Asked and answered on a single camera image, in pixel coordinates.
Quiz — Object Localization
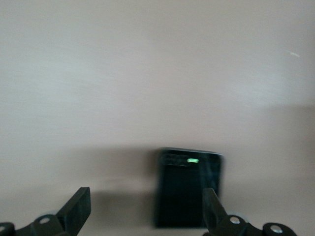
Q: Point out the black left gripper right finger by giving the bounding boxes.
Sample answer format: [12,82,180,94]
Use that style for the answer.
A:
[203,188,264,236]

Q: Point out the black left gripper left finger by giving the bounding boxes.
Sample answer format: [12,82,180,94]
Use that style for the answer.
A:
[17,186,92,236]

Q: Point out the black flip phone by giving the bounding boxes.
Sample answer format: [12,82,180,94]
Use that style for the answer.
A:
[154,147,225,229]

